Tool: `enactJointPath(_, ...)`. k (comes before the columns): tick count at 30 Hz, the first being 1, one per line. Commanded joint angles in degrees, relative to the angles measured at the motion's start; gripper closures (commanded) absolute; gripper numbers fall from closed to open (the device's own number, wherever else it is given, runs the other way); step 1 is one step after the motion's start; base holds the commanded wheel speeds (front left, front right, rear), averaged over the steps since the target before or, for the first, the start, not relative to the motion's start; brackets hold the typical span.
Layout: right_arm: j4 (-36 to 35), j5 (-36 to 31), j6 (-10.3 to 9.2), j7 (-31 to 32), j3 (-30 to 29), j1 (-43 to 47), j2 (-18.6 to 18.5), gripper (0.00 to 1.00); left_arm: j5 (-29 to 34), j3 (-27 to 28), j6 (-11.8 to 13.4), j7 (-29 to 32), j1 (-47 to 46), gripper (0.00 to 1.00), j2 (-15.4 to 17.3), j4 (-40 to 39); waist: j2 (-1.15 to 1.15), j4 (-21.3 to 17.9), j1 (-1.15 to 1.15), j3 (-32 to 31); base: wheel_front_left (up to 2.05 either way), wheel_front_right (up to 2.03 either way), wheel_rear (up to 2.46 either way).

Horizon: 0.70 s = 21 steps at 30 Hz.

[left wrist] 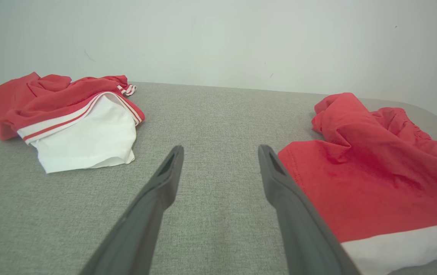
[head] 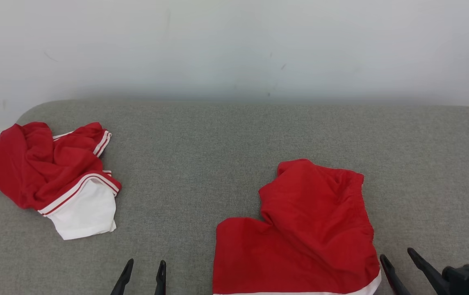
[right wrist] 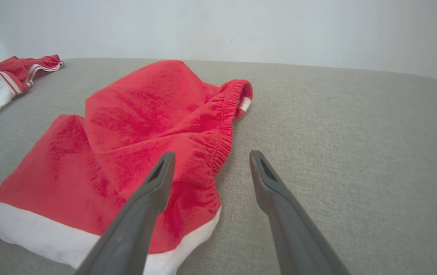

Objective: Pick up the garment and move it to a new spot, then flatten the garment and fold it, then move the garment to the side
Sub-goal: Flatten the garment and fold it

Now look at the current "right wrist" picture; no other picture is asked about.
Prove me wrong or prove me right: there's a red shorts white trim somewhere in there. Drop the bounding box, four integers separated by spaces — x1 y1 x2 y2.
0 60 254 275

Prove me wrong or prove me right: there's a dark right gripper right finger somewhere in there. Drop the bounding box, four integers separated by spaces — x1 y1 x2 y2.
250 150 351 275

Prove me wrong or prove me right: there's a red white basketball jersey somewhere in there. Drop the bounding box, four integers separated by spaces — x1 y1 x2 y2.
0 55 65 123

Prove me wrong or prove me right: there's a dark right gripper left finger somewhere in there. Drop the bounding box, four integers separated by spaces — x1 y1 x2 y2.
74 152 176 275

